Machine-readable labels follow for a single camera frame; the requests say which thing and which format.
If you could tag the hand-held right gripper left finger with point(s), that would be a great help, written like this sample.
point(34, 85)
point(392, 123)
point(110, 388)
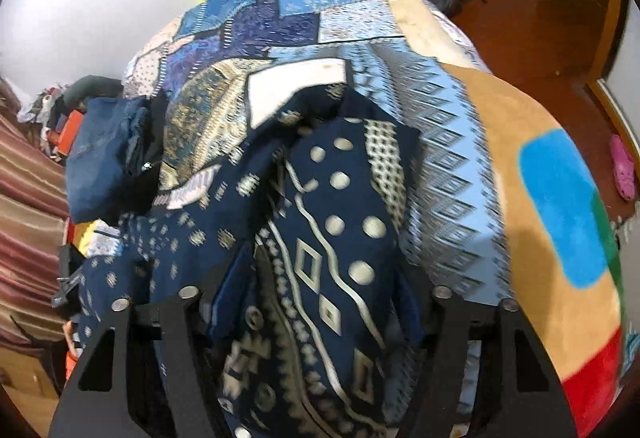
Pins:
point(170, 333)

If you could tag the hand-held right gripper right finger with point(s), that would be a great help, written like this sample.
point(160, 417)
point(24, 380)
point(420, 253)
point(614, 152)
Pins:
point(450, 333)

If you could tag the navy patterned zip hoodie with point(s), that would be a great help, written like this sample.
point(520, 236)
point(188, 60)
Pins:
point(310, 243)

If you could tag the cartoon print bed sheet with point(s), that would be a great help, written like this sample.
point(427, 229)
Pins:
point(90, 230)

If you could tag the striped brown curtain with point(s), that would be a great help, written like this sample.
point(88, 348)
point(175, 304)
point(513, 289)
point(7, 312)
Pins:
point(30, 228)

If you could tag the blue denim jeans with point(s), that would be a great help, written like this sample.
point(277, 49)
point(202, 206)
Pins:
point(105, 157)

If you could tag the orange box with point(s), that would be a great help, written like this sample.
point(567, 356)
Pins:
point(70, 132)

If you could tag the pile of clutter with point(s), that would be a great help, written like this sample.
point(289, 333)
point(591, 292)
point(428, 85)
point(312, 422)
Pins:
point(42, 107)

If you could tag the colourful tan fleece blanket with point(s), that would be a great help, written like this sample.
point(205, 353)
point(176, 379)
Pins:
point(525, 167)

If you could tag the pink slipper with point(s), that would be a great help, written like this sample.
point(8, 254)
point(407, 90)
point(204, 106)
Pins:
point(622, 167)

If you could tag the blue patchwork blanket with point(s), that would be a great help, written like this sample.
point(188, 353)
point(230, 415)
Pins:
point(300, 17)

